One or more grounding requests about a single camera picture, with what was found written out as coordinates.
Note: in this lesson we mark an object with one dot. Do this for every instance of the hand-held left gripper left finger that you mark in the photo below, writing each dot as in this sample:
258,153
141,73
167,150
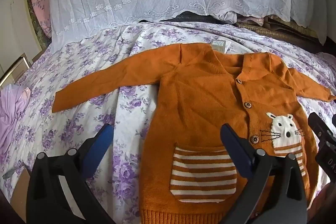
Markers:
101,144

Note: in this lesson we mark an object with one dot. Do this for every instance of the lilac cloth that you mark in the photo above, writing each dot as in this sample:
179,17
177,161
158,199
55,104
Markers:
11,113

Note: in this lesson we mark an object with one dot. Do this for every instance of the wooden frame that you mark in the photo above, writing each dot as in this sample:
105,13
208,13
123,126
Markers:
14,67

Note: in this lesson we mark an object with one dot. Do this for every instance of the dark cloth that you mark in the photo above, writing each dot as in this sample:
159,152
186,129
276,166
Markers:
189,16

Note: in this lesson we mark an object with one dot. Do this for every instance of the purple floral bedsheet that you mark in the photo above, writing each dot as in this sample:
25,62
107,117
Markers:
78,69

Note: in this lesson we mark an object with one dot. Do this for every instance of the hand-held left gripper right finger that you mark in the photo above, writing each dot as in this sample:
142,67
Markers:
236,149

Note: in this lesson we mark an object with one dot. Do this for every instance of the orange knitted cardigan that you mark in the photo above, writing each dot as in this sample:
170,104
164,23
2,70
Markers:
204,92

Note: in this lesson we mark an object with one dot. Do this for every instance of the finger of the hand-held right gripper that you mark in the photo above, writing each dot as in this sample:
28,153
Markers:
319,127

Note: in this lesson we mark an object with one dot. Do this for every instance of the paper hang tag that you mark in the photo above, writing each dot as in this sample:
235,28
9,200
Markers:
220,45

